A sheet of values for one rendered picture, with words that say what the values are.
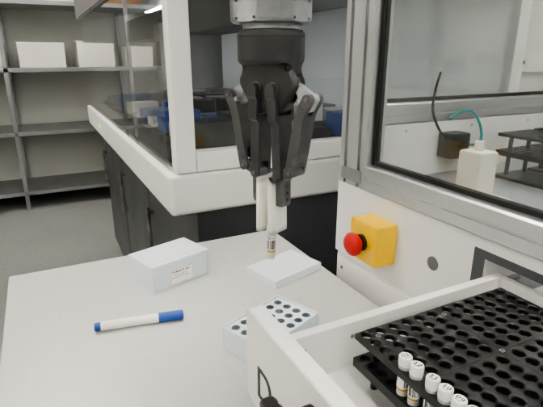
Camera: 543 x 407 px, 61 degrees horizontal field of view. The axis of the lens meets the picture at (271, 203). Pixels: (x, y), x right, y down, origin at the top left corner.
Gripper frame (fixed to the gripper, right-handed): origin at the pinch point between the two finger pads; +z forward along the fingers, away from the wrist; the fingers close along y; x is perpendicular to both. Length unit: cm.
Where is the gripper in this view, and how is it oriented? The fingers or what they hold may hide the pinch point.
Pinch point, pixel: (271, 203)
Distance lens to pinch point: 56.5
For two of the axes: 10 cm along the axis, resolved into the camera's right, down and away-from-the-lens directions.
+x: 6.4, -2.4, 7.3
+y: 7.7, 2.0, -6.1
